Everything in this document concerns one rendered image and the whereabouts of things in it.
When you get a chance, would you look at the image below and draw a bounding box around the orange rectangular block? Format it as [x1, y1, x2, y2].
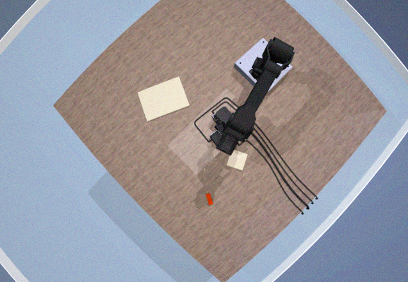
[206, 193, 213, 205]

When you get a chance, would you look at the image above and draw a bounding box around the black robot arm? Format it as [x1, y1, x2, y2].
[213, 37, 295, 156]

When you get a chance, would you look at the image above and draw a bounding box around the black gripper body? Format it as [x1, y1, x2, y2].
[210, 130, 224, 146]

